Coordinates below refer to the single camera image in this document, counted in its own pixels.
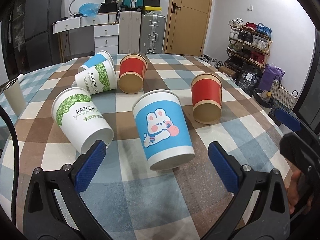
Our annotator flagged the woven basket bag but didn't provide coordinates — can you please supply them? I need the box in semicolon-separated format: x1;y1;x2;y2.
270;75;298;113

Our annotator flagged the black refrigerator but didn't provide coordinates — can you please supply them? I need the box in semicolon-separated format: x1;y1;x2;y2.
24;0;62;71

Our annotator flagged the blue bunny paper cup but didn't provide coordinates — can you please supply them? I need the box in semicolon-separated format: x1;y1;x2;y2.
132;89;195;171

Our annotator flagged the dark glass cabinet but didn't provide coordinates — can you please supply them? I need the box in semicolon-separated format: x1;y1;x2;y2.
1;0;30;80

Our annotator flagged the wooden shoe rack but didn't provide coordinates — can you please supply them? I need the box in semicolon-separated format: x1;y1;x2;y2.
225;18;272;72

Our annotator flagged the black cable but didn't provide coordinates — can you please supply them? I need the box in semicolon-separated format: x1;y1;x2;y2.
0;104;21;228

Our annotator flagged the wooden door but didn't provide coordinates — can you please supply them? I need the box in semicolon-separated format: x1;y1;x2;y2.
164;0;212;56

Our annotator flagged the stack of shoe boxes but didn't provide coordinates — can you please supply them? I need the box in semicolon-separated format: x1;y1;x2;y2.
143;0;163;15

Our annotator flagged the blue plastic bag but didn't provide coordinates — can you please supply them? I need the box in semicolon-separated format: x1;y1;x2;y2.
79;3;100;17

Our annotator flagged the black bag on desk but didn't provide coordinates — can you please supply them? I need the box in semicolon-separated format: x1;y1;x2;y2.
98;0;118;14

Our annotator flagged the far red paper cup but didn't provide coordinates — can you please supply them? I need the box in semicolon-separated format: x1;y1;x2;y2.
118;54;148;94

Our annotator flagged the red paper cup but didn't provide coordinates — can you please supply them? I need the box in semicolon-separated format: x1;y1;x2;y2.
191;73;222;124
118;54;148;94

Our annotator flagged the beige suitcase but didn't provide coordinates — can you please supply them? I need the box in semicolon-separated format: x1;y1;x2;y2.
118;11;142;54

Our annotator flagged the near red paper cup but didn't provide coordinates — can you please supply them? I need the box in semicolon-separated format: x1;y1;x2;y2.
191;73;222;124

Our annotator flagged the silver aluminium suitcase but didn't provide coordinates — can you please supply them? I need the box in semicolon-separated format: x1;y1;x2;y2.
139;14;166;54

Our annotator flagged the far green white paper cup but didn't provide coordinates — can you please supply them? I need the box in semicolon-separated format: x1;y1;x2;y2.
75;60;118;95

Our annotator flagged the beige steel tumbler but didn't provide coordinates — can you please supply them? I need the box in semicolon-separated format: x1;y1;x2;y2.
3;78;27;116

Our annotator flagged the purple bag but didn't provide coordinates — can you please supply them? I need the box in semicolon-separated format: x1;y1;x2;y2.
258;64;285;91

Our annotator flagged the white drawer desk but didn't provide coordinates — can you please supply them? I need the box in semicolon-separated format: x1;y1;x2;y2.
52;12;119;56

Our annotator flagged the far blue paper cup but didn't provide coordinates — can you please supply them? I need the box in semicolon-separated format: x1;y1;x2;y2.
78;50;114;73

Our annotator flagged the green white paper cup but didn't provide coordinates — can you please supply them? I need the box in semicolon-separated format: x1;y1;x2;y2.
52;87;114;154
75;60;118;95

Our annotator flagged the person's right hand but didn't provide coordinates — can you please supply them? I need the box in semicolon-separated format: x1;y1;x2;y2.
286;170;302;214

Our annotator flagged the near green white paper cup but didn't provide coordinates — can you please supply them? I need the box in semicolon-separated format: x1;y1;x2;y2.
52;87;114;154

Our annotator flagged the checked tablecloth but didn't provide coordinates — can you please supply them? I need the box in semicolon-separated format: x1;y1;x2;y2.
1;54;292;239

